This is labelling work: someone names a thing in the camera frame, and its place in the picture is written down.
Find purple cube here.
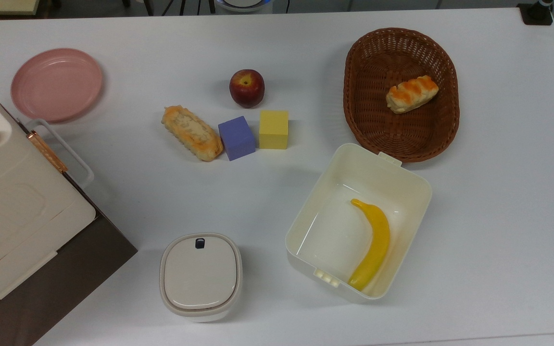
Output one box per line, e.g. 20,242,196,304
218,116,257,161

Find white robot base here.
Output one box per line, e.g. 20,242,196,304
214,0,274,14

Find yellow cube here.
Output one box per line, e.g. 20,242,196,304
259,110,290,150

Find pink plate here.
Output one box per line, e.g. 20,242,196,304
11,48,104,123

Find white open plastic box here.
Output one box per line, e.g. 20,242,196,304
285,143,433,301

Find red apple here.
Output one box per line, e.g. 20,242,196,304
229,69,265,109

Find long toasted bread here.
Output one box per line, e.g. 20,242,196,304
162,105,224,162

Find yellow banana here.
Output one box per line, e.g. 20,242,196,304
348,198,391,292

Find white lidded container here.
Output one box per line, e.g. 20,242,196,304
159,233,243,322

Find brown wicker basket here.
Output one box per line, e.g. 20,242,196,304
343,27,460,163

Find small glazed bread roll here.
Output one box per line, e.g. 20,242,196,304
386,75,440,114

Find black tripod legs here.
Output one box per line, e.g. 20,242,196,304
122,0,217,16

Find dark brown board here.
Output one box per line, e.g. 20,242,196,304
0,173,139,346

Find white toy oven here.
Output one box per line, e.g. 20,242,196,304
0,73,97,321

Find beige side table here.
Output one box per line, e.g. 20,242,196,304
0,0,40,16

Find white oven handle copper grip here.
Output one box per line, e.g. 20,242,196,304
24,118,95,189

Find black clamp mount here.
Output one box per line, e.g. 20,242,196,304
517,0,554,26

